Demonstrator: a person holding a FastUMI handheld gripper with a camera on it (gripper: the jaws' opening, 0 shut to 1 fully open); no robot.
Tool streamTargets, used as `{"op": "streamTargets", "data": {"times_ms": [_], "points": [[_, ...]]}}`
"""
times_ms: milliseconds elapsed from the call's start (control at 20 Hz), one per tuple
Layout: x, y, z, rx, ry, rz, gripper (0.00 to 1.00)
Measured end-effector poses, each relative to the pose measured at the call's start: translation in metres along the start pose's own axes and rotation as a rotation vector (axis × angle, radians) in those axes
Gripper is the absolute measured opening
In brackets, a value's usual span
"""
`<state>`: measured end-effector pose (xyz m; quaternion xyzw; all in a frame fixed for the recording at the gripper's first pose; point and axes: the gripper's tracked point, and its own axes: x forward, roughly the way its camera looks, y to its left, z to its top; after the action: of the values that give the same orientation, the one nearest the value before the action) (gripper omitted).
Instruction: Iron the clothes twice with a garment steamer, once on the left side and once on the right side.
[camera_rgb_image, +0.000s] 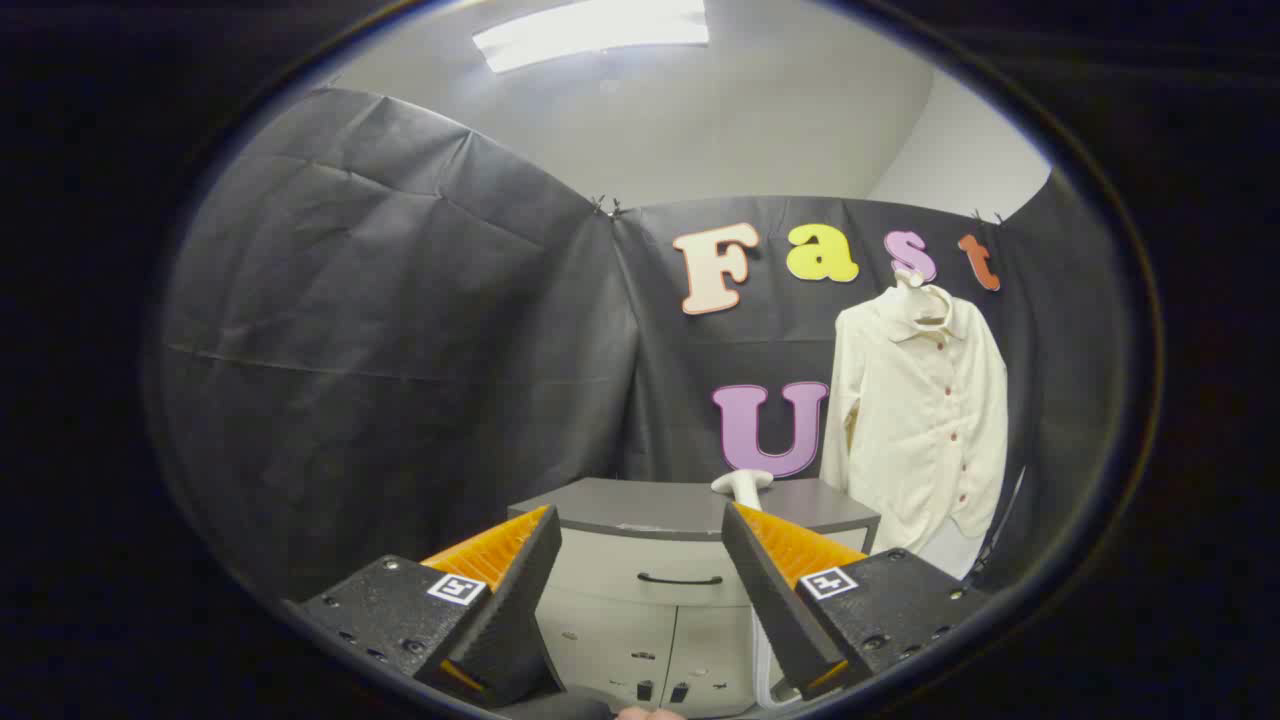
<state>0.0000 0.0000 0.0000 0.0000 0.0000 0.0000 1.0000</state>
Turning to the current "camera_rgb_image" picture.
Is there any black backdrop cloth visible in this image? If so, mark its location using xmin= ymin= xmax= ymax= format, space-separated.
xmin=150 ymin=88 xmax=1131 ymax=601

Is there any white garment steamer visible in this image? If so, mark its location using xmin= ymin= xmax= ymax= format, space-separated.
xmin=711 ymin=469 xmax=775 ymax=513

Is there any cream button-up shirt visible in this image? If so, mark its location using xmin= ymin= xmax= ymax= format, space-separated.
xmin=820 ymin=285 xmax=1011 ymax=556

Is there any grey cabinet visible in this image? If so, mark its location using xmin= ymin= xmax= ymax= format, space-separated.
xmin=507 ymin=477 xmax=882 ymax=719

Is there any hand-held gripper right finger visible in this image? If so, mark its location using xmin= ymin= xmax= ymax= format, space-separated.
xmin=720 ymin=502 xmax=991 ymax=701

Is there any ceiling light panel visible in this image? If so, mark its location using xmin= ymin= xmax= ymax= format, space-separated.
xmin=472 ymin=0 xmax=711 ymax=74

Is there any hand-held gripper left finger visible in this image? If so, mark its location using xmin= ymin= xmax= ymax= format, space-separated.
xmin=285 ymin=505 xmax=566 ymax=709

